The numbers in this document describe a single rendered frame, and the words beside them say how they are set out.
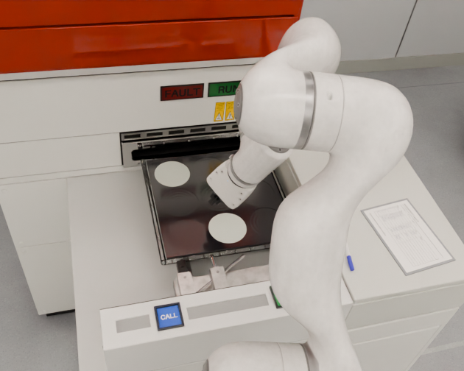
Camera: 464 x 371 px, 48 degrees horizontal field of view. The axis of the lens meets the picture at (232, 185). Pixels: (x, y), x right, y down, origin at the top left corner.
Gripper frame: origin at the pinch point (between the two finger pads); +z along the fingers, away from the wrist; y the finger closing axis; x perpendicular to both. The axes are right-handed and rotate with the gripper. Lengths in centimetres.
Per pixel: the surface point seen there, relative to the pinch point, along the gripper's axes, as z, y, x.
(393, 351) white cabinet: 9, 65, 17
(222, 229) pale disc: 5.6, 6.9, -1.5
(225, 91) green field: -2.6, -20.7, 23.5
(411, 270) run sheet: -19, 44, 16
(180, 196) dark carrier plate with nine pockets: 12.2, -6.9, -0.6
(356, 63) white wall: 106, -12, 220
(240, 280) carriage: 2.1, 19.2, -9.3
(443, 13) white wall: 63, 0, 263
